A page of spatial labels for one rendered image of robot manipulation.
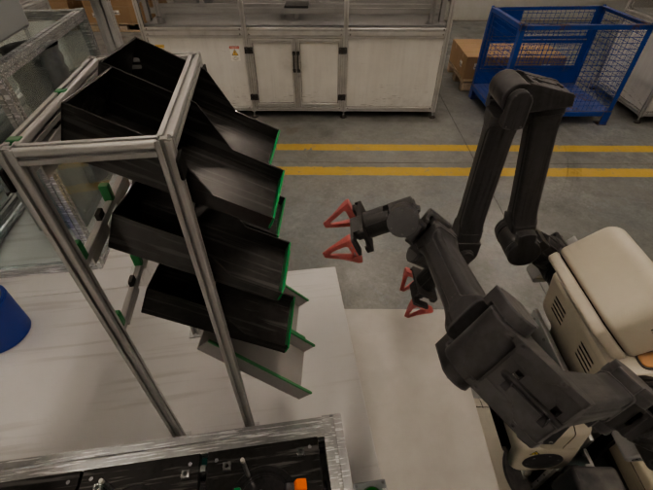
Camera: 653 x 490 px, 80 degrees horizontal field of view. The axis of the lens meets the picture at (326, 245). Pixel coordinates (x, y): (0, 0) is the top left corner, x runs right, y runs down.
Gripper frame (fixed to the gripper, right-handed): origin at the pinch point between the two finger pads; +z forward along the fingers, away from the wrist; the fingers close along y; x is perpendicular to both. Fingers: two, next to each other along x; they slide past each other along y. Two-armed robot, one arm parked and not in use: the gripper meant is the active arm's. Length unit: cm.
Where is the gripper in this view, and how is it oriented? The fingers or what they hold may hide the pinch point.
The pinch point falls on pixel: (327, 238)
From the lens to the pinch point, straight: 84.9
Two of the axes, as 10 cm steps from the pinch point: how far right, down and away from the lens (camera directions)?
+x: 4.2, 6.7, 6.1
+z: -9.1, 3.0, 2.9
